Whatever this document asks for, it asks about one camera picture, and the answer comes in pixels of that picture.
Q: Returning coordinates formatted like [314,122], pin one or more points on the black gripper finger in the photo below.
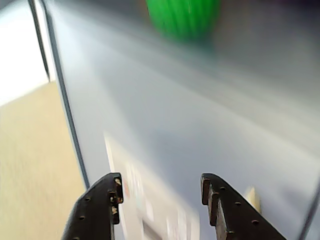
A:
[93,210]
[237,217]

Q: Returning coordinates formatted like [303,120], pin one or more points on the green toy pineapple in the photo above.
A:
[182,17]

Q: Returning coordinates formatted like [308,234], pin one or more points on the blue freezer door with dispenser print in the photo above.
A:
[180,150]

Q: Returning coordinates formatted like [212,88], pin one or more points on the blue toy kitchen unit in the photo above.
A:
[150,75]

